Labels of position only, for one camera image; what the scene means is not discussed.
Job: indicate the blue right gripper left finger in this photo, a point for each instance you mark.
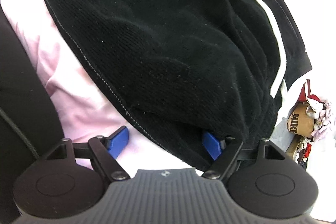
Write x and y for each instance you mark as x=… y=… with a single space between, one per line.
x=105 y=151

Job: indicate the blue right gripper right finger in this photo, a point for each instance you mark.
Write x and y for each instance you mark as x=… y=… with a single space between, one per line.
x=224 y=153

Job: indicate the black pants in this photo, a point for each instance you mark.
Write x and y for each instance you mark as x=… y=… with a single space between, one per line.
x=177 y=69

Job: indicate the black clothing of operator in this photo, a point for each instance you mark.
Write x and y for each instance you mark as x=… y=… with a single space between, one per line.
x=30 y=125

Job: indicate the pink floral bed quilt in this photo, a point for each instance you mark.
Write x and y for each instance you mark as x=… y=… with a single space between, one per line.
x=83 y=110

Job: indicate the brown Nike cardboard box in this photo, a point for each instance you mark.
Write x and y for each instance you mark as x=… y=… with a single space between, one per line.
x=299 y=122

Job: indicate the pile of clothes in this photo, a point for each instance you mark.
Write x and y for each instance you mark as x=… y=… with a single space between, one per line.
x=322 y=139

